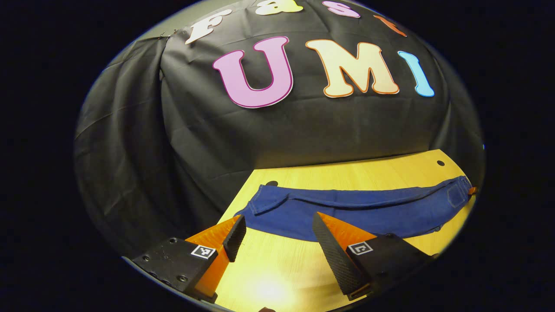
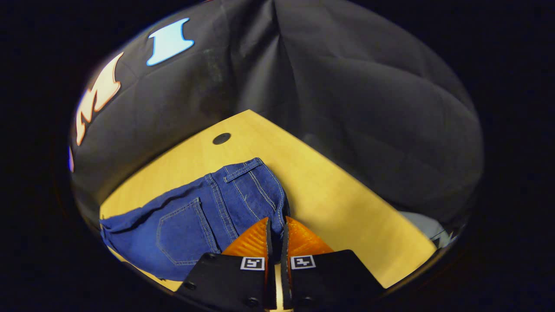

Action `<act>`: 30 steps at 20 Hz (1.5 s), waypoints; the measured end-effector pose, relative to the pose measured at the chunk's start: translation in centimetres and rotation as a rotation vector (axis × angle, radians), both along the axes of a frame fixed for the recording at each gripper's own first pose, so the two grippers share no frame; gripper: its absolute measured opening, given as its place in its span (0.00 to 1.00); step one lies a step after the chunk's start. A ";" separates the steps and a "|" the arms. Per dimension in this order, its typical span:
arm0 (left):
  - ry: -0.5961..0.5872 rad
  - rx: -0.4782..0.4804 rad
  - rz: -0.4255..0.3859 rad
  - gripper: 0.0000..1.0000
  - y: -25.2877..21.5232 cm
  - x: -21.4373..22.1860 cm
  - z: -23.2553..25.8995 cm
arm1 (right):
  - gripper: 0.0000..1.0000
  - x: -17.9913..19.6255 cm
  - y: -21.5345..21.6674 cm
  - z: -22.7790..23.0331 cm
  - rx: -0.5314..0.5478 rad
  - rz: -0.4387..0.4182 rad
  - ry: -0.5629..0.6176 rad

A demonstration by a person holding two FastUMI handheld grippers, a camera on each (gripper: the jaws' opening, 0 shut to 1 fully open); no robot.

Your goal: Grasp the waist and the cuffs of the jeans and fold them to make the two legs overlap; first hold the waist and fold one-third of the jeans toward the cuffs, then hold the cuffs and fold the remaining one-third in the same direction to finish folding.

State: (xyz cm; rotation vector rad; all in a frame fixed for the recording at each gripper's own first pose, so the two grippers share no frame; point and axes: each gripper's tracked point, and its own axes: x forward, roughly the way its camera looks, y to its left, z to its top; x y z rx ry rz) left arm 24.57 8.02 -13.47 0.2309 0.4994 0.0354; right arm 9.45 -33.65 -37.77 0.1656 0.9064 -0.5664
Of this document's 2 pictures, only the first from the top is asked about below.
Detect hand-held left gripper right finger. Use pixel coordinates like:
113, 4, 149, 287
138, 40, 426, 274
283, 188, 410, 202
312, 211, 436, 301

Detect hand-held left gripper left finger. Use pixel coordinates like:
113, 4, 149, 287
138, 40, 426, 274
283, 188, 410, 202
131, 214, 247, 303

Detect blue denim jeans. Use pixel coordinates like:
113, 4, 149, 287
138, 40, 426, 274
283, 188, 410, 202
234, 175, 474, 243

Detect black backdrop cloth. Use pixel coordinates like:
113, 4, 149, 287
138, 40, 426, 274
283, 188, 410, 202
73, 0, 485, 260

